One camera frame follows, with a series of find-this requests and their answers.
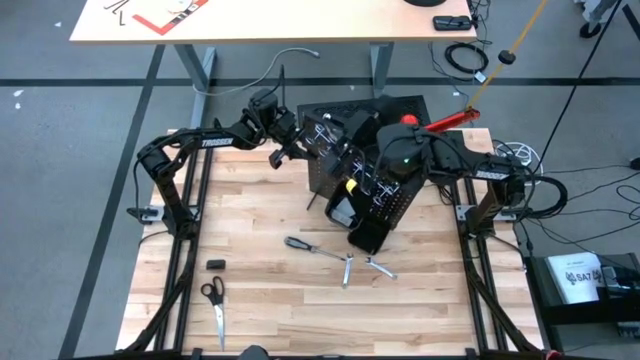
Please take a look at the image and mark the black metal peg board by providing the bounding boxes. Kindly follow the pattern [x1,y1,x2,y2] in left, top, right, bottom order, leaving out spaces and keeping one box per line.
[298,110,427,236]

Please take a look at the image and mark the grey handled screwdriver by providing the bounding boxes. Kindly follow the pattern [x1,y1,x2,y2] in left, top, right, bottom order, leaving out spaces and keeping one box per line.
[283,235,348,263]

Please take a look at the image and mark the silver combination wrench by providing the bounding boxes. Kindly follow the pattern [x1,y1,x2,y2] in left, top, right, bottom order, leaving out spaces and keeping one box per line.
[364,255,400,281]
[340,251,355,290]

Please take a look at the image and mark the black perforated metal panel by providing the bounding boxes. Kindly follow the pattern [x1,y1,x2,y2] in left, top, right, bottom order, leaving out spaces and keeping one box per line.
[296,94,432,126]

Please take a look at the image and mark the large black plastic bin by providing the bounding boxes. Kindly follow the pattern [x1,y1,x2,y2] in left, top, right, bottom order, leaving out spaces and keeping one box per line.
[323,177,362,232]

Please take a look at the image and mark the red desk lamp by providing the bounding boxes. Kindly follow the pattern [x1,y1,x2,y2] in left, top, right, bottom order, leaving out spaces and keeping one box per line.
[398,108,481,134]

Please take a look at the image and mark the small black plastic bin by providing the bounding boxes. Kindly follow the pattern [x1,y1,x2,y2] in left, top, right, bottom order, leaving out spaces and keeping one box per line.
[346,218,392,255]

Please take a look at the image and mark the light wooden desk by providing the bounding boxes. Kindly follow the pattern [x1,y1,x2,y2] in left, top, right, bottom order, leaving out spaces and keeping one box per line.
[68,0,479,129]

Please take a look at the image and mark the flat black device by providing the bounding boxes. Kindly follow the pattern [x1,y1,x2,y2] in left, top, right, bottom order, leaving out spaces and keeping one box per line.
[431,14,474,33]

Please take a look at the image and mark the red and white paper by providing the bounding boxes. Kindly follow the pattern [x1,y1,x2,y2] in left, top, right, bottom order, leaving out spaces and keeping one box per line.
[131,0,211,37]

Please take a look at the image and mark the person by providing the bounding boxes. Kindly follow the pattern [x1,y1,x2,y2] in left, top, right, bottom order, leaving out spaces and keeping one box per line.
[238,343,272,360]

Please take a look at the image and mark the thin black slanted pole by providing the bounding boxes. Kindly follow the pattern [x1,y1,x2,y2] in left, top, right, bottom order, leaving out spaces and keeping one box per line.
[541,0,625,162]

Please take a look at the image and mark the grey office chair base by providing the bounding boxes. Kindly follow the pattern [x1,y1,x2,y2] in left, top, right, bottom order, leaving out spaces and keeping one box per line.
[574,0,624,40]

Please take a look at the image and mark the white labelled box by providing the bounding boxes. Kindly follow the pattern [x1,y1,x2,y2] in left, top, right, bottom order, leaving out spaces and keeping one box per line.
[543,251,605,306]

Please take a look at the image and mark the black storage cart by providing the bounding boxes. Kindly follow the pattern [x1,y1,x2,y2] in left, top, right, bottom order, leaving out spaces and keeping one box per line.
[523,252,640,346]

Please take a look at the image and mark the grey loose cable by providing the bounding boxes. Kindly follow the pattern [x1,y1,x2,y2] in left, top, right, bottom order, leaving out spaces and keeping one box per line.
[192,46,321,99]

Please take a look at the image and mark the thin black cable coil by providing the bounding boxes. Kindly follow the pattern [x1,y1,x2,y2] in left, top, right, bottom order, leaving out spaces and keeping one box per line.
[442,41,490,76]

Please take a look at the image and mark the white cable coil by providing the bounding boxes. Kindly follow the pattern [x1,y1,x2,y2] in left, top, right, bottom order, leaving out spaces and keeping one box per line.
[492,140,541,166]

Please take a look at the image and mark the yellow cord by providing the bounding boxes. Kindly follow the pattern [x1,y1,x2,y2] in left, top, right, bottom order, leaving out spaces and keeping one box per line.
[465,0,550,110]

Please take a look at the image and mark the scissors with black handles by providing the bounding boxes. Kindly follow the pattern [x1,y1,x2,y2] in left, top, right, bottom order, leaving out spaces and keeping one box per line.
[199,275,227,352]

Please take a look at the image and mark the thick black cable loop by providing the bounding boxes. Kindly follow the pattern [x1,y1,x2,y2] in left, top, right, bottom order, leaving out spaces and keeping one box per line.
[517,174,570,221]

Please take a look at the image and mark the black aluminium table frame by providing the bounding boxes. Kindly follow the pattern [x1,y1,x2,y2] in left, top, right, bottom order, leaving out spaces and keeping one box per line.
[114,127,551,360]

